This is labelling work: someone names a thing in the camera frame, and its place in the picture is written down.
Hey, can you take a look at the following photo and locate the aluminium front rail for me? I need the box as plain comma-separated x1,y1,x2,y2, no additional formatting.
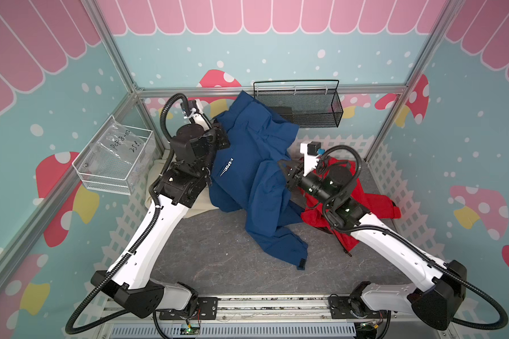
92,295,459,338

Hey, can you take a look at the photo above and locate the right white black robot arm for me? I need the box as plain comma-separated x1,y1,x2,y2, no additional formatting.
278,142,508,331

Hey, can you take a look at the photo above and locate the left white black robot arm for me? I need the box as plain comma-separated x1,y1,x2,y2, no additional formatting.
64,93,230,336

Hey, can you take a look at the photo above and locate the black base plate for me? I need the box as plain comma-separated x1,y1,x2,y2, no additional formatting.
327,294,387,321
156,297,219,321

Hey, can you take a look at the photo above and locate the cream beige jacket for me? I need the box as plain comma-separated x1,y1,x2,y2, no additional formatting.
144,148,221,219

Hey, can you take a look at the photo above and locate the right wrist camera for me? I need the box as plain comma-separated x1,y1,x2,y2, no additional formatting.
300,141,322,177

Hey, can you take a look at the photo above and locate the black wire mesh basket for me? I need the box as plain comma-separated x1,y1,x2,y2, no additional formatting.
253,79,344,129

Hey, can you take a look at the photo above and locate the red jacket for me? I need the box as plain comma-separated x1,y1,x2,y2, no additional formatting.
300,179,402,254

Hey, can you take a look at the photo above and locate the black box in basket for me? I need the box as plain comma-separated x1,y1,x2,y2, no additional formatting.
274,107,294,123

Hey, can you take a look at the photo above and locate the navy blue jacket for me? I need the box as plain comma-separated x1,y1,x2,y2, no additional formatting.
209,92,308,270

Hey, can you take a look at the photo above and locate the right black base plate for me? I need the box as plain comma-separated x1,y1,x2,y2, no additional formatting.
327,294,387,321

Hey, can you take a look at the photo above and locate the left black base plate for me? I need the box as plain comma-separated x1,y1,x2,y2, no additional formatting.
156,297,219,321

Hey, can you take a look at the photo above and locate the white wire basket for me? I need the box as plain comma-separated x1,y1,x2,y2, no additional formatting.
72,116,158,196

